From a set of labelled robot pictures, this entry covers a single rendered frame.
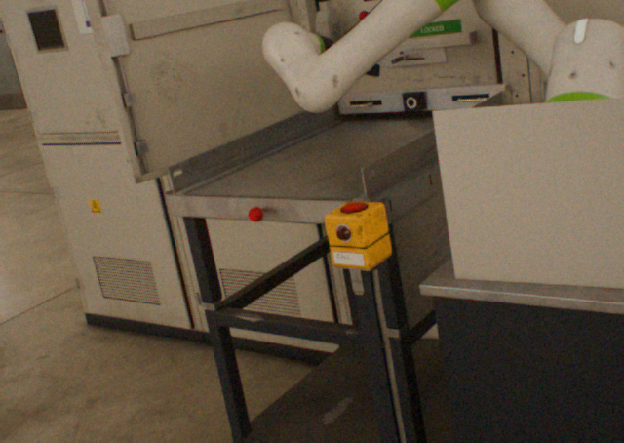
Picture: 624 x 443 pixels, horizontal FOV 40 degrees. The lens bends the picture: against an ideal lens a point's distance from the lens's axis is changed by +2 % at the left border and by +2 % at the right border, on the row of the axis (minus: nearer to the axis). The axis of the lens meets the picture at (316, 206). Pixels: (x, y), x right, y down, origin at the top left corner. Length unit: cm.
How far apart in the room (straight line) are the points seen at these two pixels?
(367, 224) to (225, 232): 156
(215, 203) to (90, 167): 146
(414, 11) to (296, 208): 48
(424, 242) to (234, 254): 121
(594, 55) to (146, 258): 217
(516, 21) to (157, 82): 97
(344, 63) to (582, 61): 53
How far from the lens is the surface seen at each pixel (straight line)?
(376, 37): 181
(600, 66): 152
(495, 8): 190
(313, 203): 177
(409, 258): 181
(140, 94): 229
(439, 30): 234
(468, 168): 142
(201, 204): 199
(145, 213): 321
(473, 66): 232
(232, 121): 243
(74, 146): 339
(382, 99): 246
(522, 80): 222
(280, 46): 188
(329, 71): 182
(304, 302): 283
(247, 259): 292
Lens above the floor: 132
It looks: 16 degrees down
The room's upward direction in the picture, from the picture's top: 10 degrees counter-clockwise
